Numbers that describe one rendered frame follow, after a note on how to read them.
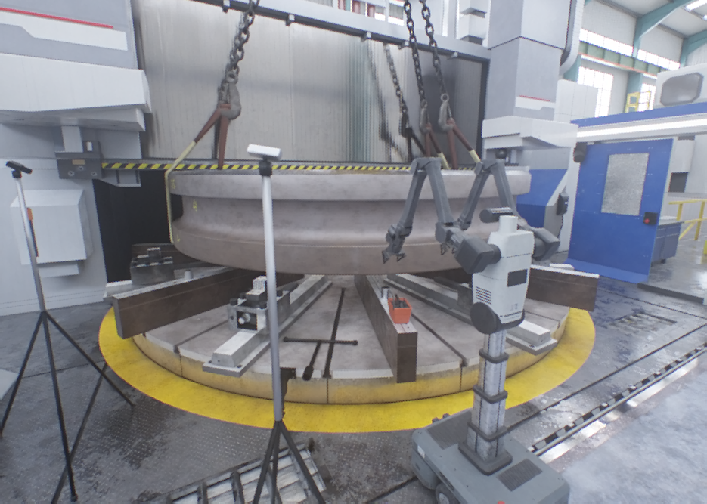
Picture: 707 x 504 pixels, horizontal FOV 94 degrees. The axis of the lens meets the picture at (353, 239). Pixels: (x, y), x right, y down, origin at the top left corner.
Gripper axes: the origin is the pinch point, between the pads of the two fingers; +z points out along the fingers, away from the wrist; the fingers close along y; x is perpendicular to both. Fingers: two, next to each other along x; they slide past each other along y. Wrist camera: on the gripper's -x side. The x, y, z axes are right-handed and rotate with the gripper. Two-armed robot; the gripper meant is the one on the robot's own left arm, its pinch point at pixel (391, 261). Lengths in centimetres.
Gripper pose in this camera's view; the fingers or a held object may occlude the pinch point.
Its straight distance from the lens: 201.4
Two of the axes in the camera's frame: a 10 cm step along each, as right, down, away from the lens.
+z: -2.3, 7.6, 6.0
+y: -8.9, 0.9, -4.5
